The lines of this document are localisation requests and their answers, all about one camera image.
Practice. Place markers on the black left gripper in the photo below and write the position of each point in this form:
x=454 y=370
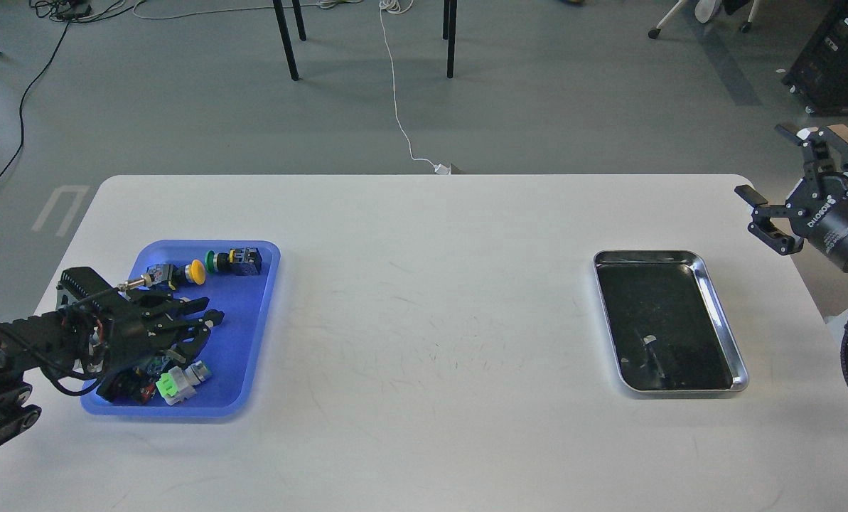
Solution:
x=110 y=332

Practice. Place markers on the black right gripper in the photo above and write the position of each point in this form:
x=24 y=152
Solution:
x=821 y=221

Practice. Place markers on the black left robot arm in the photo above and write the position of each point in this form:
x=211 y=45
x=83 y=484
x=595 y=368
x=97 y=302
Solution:
x=38 y=342

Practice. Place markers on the red emergency stop button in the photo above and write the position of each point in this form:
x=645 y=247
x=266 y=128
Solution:
x=137 y=384

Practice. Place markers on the blue plastic tray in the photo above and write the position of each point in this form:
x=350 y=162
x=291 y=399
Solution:
x=233 y=348

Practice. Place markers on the black equipment box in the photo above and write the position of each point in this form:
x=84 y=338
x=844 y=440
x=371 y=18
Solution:
x=819 y=75

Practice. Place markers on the silver metal tray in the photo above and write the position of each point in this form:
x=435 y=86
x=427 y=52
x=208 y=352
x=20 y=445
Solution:
x=669 y=333

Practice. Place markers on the black table leg left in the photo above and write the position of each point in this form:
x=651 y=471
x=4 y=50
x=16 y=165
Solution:
x=290 y=58

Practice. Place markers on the black table leg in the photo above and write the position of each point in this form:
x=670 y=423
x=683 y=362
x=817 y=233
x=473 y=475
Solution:
x=290 y=58
x=449 y=24

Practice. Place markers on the black table leg right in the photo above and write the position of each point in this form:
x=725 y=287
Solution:
x=449 y=24

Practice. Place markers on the yellow push button switch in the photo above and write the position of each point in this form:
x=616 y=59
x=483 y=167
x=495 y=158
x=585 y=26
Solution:
x=173 y=277

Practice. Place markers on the white selector switch green block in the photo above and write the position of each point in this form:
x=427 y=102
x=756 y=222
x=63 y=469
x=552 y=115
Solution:
x=179 y=384

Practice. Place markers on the green push button switch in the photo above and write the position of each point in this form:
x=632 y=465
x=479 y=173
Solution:
x=240 y=261

